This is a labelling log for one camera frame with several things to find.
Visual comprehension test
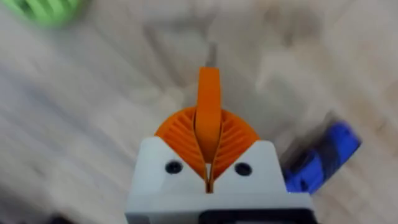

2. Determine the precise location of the right gripper white and orange right finger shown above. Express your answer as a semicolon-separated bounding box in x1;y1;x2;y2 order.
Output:
208;67;289;200

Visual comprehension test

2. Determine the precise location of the green disc with holes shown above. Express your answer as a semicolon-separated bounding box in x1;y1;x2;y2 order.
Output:
1;0;91;29

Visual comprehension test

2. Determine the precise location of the blue electric screwdriver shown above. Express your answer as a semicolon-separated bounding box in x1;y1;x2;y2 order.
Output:
282;119;363;196

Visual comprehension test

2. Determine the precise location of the right gripper white and orange left finger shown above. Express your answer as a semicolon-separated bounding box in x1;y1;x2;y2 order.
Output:
130;67;210;200

